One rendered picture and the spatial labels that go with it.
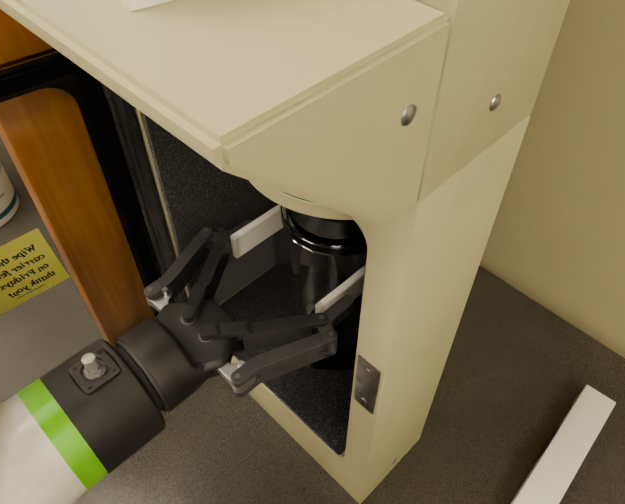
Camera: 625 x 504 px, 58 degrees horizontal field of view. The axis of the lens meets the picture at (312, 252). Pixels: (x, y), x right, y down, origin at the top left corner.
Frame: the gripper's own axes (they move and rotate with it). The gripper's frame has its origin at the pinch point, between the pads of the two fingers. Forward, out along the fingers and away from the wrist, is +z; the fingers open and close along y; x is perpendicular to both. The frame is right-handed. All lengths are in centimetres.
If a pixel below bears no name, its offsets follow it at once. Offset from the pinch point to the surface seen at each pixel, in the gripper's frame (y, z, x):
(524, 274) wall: -10.6, 35.6, 24.4
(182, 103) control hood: -13.1, -18.8, -31.9
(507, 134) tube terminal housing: -15.4, 0.7, -22.0
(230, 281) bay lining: 13.0, -1.8, 14.5
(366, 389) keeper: -14.1, -7.7, -0.6
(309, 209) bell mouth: -5.2, -5.5, -13.1
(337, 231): -3.6, -0.4, -5.9
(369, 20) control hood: -13.6, -10.7, -31.9
